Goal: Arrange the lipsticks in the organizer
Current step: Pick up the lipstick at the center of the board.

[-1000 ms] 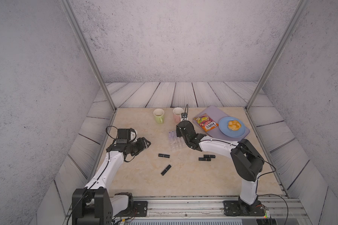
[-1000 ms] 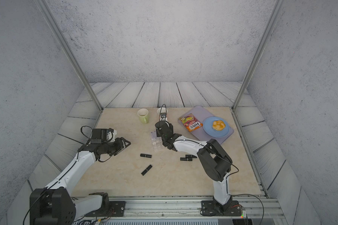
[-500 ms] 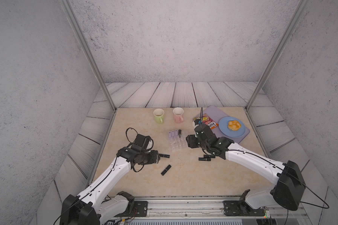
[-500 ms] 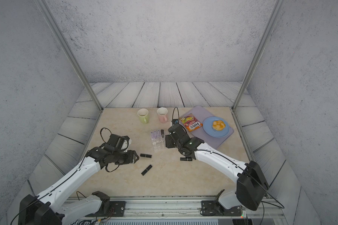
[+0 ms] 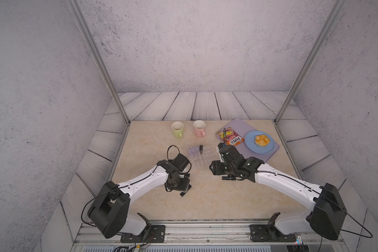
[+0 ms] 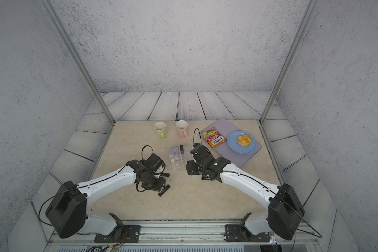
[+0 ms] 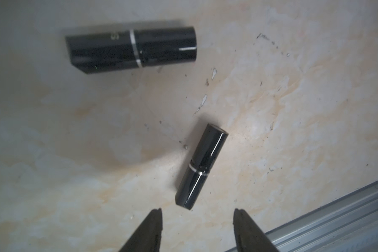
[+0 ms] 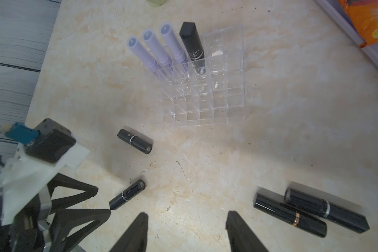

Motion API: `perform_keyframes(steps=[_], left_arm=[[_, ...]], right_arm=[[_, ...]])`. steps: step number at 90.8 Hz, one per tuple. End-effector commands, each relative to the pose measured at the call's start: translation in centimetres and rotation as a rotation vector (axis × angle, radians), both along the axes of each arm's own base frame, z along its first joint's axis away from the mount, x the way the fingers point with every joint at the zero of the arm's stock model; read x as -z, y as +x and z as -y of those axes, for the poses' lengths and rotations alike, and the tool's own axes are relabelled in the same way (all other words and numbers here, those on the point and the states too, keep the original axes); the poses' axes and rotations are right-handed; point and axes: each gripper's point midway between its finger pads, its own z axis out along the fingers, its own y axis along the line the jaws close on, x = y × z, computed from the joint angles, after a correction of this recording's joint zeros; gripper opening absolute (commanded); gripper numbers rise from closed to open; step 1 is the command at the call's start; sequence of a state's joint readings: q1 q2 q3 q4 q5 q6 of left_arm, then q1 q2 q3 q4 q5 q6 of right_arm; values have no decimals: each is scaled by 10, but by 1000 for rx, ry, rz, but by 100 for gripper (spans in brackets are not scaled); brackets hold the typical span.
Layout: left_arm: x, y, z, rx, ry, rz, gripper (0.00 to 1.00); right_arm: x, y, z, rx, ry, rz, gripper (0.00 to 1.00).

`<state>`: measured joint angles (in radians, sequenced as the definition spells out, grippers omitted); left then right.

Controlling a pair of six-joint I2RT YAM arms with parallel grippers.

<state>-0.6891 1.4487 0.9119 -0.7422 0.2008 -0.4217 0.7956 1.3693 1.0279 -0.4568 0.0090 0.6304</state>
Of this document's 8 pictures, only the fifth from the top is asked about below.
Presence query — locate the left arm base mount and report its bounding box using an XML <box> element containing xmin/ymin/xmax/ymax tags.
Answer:
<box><xmin>119</xmin><ymin>213</ymin><xmax>165</xmax><ymax>244</ymax></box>

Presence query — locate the black lipstick diagonal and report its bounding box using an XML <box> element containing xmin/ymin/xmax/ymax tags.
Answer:
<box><xmin>180</xmin><ymin>184</ymin><xmax>192</xmax><ymax>197</ymax></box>

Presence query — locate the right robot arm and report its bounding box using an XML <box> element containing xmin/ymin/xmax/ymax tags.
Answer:
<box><xmin>210</xmin><ymin>143</ymin><xmax>350</xmax><ymax>240</ymax></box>

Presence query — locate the green mug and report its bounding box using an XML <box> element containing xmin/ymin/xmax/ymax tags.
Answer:
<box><xmin>171</xmin><ymin>121</ymin><xmax>184</xmax><ymax>139</ymax></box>

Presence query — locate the clear acrylic lipstick organizer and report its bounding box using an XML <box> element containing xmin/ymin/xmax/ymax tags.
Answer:
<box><xmin>188</xmin><ymin>145</ymin><xmax>220</xmax><ymax>167</ymax></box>

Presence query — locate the bread roll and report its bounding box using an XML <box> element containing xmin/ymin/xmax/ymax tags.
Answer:
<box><xmin>255</xmin><ymin>134</ymin><xmax>270</xmax><ymax>147</ymax></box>

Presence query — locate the pink mug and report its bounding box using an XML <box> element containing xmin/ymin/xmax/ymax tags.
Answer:
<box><xmin>193</xmin><ymin>120</ymin><xmax>206</xmax><ymax>138</ymax></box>

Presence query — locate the aluminium rail front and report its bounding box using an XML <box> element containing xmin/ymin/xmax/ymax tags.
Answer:
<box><xmin>71</xmin><ymin>219</ymin><xmax>348</xmax><ymax>252</ymax></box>

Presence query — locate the left aluminium frame post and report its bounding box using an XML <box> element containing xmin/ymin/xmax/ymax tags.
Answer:
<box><xmin>67</xmin><ymin>0</ymin><xmax>131</xmax><ymax>125</ymax></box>

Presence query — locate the blue plate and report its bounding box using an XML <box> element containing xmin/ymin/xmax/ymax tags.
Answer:
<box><xmin>245</xmin><ymin>130</ymin><xmax>276</xmax><ymax>154</ymax></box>

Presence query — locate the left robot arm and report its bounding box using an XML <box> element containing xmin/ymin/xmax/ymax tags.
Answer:
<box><xmin>83</xmin><ymin>153</ymin><xmax>192</xmax><ymax>243</ymax></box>

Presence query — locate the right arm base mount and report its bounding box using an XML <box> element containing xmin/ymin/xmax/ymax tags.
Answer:
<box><xmin>249</xmin><ymin>212</ymin><xmax>297</xmax><ymax>243</ymax></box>

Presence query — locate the aluminium frame post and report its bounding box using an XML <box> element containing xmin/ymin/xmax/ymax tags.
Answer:
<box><xmin>274</xmin><ymin>0</ymin><xmax>346</xmax><ymax>125</ymax></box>
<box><xmin>67</xmin><ymin>0</ymin><xmax>131</xmax><ymax>125</ymax></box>

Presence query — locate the candy bag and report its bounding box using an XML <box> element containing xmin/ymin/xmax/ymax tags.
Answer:
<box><xmin>216</xmin><ymin>127</ymin><xmax>244</xmax><ymax>146</ymax></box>

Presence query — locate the right aluminium frame post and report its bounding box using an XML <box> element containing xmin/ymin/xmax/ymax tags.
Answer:
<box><xmin>274</xmin><ymin>0</ymin><xmax>346</xmax><ymax>125</ymax></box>

